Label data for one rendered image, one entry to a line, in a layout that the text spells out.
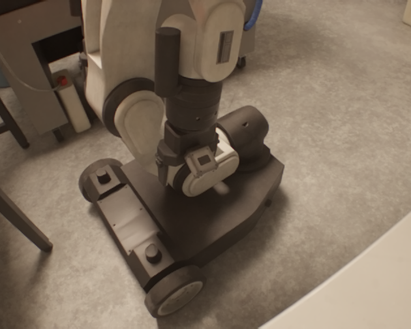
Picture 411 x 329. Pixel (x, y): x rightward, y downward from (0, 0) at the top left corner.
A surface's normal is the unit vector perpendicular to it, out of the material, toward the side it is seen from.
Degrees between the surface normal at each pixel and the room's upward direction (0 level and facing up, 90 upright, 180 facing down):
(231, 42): 90
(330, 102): 0
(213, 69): 90
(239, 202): 0
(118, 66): 90
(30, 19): 90
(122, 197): 0
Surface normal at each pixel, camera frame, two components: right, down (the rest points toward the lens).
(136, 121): 0.58, 0.60
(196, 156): 0.39, -0.32
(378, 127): -0.06, -0.64
